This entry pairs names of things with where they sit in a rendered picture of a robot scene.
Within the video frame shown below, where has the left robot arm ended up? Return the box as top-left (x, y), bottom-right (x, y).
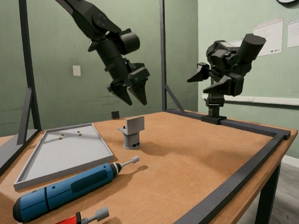
top-left (206, 34), bottom-right (266, 118)

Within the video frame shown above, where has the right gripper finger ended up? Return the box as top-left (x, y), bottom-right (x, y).
top-left (127, 78), bottom-right (148, 105)
top-left (112, 85), bottom-right (132, 105)

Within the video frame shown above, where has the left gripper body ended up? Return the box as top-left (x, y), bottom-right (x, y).
top-left (197, 62), bottom-right (244, 97)

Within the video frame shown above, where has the blue cordless screwdriver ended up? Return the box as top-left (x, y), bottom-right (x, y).
top-left (13, 156), bottom-right (139, 222)

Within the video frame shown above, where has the red-handled nut driver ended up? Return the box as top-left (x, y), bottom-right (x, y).
top-left (55, 206), bottom-right (109, 224)

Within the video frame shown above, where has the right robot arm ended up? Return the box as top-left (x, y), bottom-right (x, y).
top-left (56, 0), bottom-right (145, 72)

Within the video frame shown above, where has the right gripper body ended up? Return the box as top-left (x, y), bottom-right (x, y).
top-left (104, 55), bottom-right (150, 92)

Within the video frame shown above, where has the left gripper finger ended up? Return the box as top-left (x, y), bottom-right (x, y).
top-left (187, 65), bottom-right (203, 82)
top-left (203, 75), bottom-right (232, 96)

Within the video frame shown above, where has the grey metal l-bracket with holes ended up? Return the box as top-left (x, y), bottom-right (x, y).
top-left (118, 116), bottom-right (145, 135)

